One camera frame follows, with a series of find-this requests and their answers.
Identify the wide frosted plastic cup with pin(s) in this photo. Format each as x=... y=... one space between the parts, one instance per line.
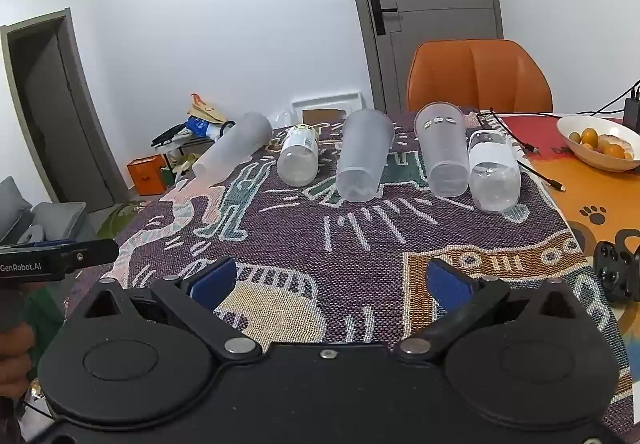
x=362 y=154

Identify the white frame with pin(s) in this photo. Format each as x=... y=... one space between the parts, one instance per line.
x=325 y=100

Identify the person's green garment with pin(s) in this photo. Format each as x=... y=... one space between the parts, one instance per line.
x=47 y=324

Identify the black flat item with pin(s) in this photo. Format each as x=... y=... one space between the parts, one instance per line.
x=170 y=135

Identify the cardboard box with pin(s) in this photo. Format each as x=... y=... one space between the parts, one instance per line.
x=324 y=116

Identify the blue and white packet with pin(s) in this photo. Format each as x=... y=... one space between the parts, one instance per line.
x=199 y=126

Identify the white bowl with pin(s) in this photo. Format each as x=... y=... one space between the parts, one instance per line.
x=580 y=154

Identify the person's left hand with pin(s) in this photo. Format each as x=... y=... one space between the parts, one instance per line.
x=12 y=364

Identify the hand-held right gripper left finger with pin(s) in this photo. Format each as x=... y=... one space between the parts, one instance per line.
x=216 y=283

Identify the black charger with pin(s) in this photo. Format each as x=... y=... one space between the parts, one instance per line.
x=632 y=113

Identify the dark grey door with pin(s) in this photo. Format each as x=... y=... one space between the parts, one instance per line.
x=60 y=124

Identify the orange chair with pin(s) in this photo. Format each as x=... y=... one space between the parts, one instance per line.
x=480 y=74

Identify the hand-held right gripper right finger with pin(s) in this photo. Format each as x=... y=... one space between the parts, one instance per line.
x=449 y=283

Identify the clear plastic cup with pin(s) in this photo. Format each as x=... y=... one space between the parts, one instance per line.
x=442 y=149

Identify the small clear labelled bottle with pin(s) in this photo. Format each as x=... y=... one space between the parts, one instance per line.
x=298 y=156

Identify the green bag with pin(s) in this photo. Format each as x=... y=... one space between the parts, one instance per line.
x=117 y=219

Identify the grey sofa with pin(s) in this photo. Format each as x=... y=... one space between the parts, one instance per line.
x=45 y=219

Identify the paper bag with flame print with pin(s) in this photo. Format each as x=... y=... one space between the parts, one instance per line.
x=205 y=111

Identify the black device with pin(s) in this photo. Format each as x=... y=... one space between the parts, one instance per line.
x=617 y=269

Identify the clear bottle white label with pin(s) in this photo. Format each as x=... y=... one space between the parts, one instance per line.
x=492 y=174

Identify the printed woven blanket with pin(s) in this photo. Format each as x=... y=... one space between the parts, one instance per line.
x=360 y=239

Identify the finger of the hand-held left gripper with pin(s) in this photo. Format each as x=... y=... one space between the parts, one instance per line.
x=92 y=251

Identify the slim frosted plastic cup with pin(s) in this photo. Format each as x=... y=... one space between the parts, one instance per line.
x=232 y=144

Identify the orange box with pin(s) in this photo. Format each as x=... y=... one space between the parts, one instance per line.
x=146 y=176

